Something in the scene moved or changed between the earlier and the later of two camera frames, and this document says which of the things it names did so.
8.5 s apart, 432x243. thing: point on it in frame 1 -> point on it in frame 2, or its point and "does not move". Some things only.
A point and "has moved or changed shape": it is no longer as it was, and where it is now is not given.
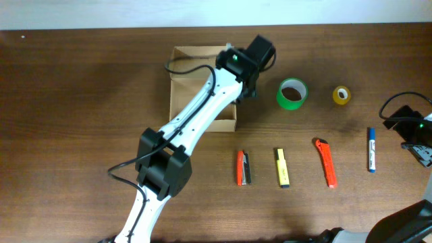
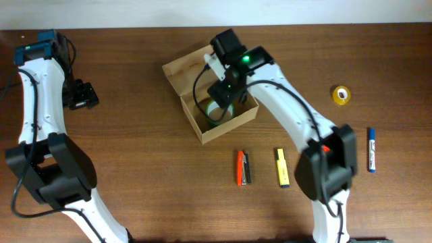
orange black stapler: (244, 173) does not move
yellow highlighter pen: (283, 169) does not move
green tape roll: (291, 93) has moved or changed shape
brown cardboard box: (185, 88) has moved or changed shape
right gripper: (423, 154) -> (221, 93)
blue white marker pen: (372, 150) does not move
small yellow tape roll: (337, 99) does not move
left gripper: (252, 89) -> (87, 96)
